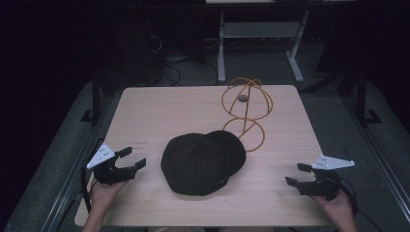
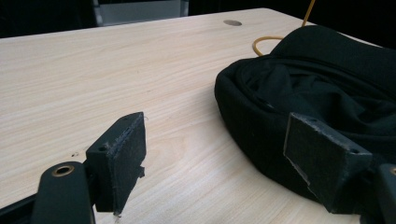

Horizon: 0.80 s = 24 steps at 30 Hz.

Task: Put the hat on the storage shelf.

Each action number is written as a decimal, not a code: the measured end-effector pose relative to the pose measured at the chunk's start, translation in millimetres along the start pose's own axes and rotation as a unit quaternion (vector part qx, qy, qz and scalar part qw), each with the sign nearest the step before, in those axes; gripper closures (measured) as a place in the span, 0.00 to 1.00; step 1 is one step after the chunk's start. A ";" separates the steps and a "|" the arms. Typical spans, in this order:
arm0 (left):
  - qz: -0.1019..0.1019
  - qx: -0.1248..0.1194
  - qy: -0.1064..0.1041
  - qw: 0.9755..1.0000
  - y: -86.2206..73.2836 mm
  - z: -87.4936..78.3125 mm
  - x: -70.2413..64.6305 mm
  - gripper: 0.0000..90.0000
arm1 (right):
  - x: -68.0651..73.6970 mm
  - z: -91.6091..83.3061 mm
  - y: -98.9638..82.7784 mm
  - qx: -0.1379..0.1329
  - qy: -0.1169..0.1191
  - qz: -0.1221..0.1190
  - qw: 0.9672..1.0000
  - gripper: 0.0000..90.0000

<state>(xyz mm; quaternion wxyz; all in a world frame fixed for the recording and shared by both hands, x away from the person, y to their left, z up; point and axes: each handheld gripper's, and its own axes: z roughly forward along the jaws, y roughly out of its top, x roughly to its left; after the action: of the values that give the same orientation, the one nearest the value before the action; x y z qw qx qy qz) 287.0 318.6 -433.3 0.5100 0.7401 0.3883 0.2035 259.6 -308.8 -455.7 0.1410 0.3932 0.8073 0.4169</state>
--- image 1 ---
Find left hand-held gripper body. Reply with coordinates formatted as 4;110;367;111
85;142;137;186

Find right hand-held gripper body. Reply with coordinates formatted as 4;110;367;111
297;155;356;202

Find black hat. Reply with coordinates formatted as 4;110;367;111
160;130;248;197

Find orange wire hat stand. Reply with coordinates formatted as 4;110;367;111
220;76;275;154

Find person's left hand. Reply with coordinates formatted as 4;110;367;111
88;179;130;215

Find person's right hand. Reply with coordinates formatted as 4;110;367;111
309;188;356;224

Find black metal stand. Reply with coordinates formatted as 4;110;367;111
79;72;102;126
353;69;383;127

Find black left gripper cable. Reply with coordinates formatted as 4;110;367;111
79;166;98;215

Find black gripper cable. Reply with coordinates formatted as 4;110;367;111
335;176;388;232
79;166;98;215

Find aluminium rail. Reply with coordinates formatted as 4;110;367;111
341;95;410;223
40;93;117;232

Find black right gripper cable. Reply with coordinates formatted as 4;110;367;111
335;176;388;232

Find black floor cables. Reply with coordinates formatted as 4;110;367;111
151;32;220;87

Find white metal desk frame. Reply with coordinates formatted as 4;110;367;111
217;9;311;84

